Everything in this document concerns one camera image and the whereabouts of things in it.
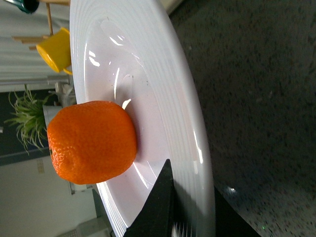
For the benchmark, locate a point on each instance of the yellow mug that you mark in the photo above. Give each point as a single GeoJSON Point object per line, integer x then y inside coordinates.
{"type": "Point", "coordinates": [56, 52]}

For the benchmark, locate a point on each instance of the white round plate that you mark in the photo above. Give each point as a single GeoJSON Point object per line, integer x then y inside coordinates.
{"type": "Point", "coordinates": [127, 51]}

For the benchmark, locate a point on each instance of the dark green cup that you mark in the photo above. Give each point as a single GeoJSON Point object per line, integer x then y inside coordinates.
{"type": "Point", "coordinates": [27, 6]}

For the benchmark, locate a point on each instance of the orange mandarin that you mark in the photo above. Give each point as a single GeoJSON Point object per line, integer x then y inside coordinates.
{"type": "Point", "coordinates": [92, 142]}

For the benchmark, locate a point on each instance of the green potted plant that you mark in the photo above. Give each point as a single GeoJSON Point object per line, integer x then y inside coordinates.
{"type": "Point", "coordinates": [28, 118]}

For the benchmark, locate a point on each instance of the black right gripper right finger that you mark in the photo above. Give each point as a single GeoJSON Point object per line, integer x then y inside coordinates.
{"type": "Point", "coordinates": [228, 222]}

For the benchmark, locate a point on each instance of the beige bear serving tray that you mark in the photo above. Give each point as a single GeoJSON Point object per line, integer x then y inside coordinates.
{"type": "Point", "coordinates": [170, 5]}

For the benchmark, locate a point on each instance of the grey curtain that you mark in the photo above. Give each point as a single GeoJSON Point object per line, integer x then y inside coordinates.
{"type": "Point", "coordinates": [18, 64]}

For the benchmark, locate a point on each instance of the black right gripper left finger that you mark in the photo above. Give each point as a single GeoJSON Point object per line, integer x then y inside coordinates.
{"type": "Point", "coordinates": [156, 217]}

